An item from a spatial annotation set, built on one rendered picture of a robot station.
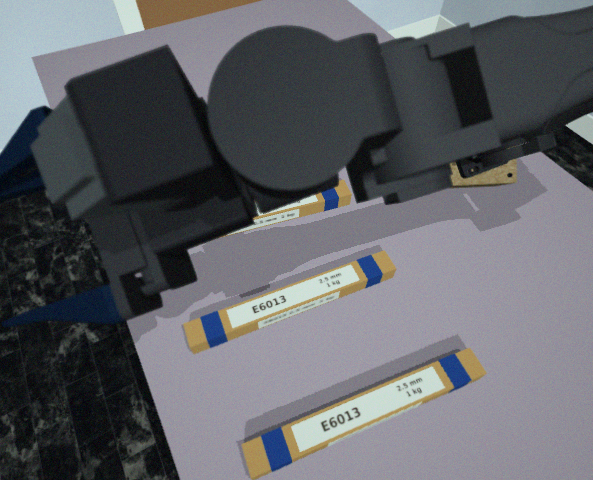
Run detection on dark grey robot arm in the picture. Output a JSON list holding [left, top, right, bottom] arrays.
[[30, 5, 593, 255]]

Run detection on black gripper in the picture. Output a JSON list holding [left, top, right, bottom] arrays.
[[0, 105, 197, 328]]

